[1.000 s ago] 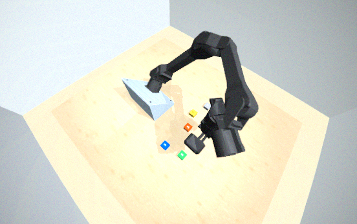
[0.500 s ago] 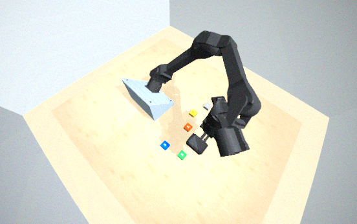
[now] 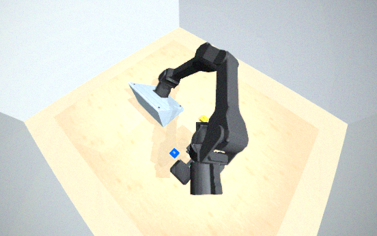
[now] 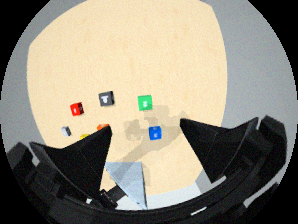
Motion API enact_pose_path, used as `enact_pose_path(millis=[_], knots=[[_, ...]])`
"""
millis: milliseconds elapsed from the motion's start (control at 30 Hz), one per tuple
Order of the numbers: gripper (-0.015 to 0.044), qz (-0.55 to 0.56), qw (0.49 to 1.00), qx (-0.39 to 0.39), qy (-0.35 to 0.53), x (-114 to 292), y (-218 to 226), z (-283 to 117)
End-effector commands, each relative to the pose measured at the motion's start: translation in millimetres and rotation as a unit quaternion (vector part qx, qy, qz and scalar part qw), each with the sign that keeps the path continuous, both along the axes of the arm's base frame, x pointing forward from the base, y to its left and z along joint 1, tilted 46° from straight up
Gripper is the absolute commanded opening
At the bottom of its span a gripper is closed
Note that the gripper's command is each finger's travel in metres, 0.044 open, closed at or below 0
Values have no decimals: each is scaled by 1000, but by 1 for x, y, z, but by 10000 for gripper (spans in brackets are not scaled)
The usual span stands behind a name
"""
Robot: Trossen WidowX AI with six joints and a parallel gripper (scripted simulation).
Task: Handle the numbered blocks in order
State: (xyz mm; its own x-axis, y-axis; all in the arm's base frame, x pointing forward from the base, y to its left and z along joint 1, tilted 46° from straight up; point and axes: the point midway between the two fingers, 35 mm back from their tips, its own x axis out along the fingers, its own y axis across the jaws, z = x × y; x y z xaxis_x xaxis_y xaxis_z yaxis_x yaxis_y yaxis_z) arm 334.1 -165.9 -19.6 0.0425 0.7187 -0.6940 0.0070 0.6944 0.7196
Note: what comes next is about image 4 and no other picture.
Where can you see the yellow block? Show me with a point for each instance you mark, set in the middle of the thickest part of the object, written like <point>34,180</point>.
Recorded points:
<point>83,135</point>

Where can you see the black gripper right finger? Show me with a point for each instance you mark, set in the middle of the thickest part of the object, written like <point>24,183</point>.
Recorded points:
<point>215,147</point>

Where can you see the orange block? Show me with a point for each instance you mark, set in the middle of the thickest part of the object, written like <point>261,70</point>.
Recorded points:
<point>101,126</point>

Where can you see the red block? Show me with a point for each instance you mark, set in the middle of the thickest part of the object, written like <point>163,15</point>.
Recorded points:
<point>77,109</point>

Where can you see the green block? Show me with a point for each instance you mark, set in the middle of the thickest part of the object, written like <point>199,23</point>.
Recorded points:
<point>144,102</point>

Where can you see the blue block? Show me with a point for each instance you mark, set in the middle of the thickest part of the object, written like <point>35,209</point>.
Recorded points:
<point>155,133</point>

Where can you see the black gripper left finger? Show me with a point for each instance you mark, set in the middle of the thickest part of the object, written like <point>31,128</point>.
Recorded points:
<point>80,163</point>

